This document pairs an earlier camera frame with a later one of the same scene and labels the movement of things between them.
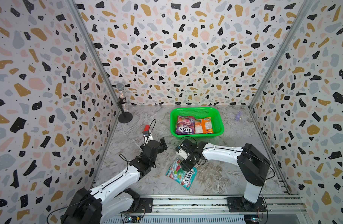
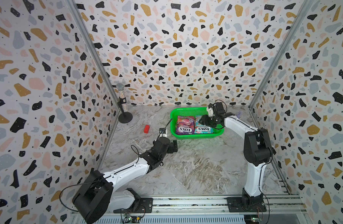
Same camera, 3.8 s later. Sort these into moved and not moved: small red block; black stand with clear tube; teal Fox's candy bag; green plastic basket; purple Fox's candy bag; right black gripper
Moved: teal Fox's candy bag; right black gripper
Not moved: green plastic basket; small red block; black stand with clear tube; purple Fox's candy bag
